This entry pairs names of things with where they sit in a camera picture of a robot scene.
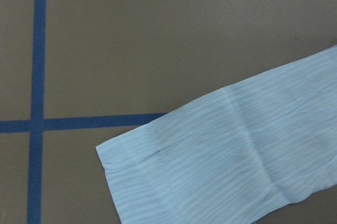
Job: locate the light blue button-up shirt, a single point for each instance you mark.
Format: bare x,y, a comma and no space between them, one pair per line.
233,155

